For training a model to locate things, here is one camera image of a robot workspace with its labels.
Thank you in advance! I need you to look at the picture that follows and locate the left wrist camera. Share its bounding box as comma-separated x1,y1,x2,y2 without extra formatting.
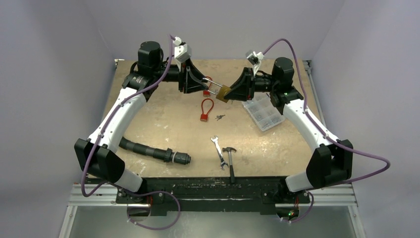
171,36,192,71

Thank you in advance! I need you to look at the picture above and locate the small red cable padlock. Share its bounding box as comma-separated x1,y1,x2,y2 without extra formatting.
203,76,212,97

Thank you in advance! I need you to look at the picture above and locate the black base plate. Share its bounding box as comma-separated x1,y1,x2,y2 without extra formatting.
116,176,315,220

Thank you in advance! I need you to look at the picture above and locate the silver wrench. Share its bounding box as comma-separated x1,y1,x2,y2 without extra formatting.
210,135,228,170

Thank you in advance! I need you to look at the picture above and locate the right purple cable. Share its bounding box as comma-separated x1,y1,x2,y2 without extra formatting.
262,38,391,224

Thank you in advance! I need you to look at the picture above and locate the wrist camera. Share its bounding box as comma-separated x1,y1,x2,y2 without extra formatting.
171,36,192,71
246,50,264,76

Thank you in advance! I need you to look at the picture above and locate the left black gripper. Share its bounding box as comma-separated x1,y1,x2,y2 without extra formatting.
153,57,209,93

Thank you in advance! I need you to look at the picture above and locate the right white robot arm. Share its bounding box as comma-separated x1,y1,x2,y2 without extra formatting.
222,57,353,202

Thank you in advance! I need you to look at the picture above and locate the black corrugated hose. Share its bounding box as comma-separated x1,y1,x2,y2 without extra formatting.
118,137,192,166

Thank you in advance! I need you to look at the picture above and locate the brass padlock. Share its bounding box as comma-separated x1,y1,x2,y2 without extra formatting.
202,77,231,103

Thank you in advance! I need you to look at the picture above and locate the black handled hammer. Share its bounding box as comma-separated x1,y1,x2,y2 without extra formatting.
222,147,237,184

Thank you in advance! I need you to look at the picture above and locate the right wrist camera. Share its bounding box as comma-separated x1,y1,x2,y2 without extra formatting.
246,50,264,76

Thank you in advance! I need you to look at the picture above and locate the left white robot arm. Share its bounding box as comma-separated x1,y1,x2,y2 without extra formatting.
74,37,208,203

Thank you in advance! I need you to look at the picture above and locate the clear plastic screw box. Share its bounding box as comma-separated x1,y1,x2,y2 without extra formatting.
242,92,286,131

